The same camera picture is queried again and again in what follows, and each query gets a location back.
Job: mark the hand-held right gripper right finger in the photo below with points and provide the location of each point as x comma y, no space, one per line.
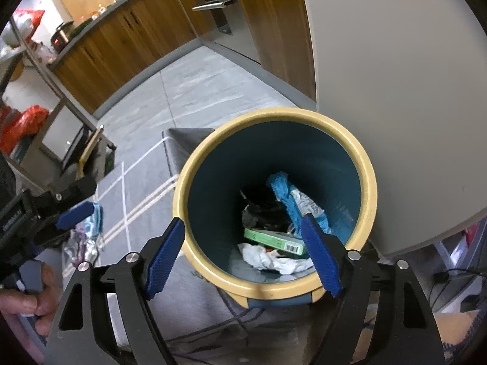
319,254

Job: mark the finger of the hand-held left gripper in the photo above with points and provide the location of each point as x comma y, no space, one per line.
68,194
76,215

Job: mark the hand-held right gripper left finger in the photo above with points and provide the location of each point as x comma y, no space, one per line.
163,258

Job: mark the purple wrapper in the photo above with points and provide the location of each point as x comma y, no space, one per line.
81,249

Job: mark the green cardboard box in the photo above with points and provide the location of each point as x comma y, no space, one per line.
274,240

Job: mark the red white wrapper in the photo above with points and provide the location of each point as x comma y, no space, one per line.
266,260

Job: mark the blue plastic bag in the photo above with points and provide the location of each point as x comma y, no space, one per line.
283,194

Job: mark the black plastic bag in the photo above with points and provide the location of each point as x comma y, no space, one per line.
262,201

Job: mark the blue bin with yellow rim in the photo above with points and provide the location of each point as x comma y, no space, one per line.
304,152

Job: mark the person's left hand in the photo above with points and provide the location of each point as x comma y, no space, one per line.
45,308

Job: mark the grey checked mat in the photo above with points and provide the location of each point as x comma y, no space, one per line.
148,182

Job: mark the red plastic bag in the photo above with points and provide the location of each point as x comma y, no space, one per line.
32,22
26,121

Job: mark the metal rack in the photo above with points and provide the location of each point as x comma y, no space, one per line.
68,102

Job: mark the black power adapter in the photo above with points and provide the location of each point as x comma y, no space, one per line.
443,277

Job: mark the beige patterned cloth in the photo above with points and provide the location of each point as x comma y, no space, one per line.
449,334

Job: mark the rice cooker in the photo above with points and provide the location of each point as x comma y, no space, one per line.
62,38

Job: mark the long wooden kitchen cabinet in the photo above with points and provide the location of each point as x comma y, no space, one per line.
121,42

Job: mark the grey kitchen countertop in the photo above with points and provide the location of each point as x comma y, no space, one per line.
114,7

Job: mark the narrow wooden kitchen cabinet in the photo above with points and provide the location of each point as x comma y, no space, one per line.
277,26

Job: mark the steel oven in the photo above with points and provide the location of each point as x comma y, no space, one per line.
228,19

